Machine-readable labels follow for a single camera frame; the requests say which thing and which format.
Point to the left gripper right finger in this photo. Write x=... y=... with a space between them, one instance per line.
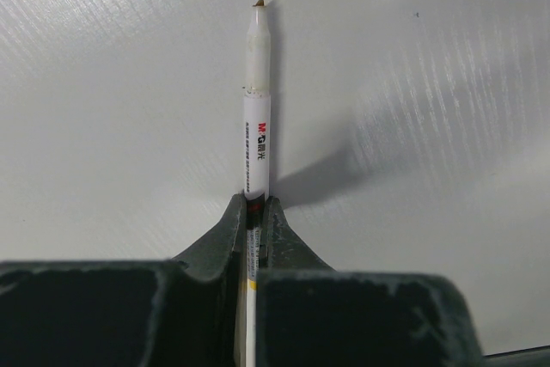
x=308 y=314

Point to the yellow marker pen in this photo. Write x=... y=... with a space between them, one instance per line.
x=256 y=156

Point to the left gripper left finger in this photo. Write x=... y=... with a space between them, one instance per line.
x=175 y=312

